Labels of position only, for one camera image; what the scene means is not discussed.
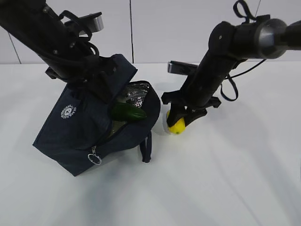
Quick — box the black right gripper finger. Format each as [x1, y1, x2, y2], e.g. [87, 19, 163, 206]
[184, 108, 207, 127]
[167, 105, 186, 125]

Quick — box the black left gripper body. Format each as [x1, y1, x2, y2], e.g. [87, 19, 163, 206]
[67, 55, 124, 104]

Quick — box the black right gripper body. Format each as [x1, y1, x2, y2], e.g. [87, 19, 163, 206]
[161, 91, 221, 114]

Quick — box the yellow lemon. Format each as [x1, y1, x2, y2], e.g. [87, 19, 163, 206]
[167, 117, 186, 135]

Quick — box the green cucumber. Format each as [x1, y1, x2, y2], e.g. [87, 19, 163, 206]
[110, 102, 147, 122]

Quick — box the dark navy lunch bag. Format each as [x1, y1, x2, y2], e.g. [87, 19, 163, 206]
[33, 57, 161, 176]

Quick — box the glass container green lid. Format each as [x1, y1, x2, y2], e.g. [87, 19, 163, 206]
[108, 102, 126, 137]

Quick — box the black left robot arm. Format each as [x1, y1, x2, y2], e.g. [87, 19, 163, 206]
[0, 0, 113, 104]

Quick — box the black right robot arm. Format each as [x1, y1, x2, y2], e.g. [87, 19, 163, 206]
[161, 15, 301, 127]

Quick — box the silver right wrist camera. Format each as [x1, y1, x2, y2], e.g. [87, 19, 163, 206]
[167, 61, 198, 75]

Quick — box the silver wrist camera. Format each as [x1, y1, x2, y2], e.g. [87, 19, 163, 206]
[167, 61, 198, 75]
[64, 12, 104, 36]

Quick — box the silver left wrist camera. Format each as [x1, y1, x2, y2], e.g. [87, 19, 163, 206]
[64, 12, 104, 36]

